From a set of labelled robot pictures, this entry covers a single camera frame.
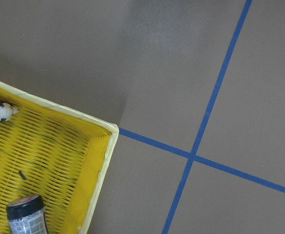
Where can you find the yellow woven plastic basket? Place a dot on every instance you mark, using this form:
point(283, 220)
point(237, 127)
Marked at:
point(56, 152)

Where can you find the dark bottle with label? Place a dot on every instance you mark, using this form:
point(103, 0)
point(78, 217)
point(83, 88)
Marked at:
point(26, 215)

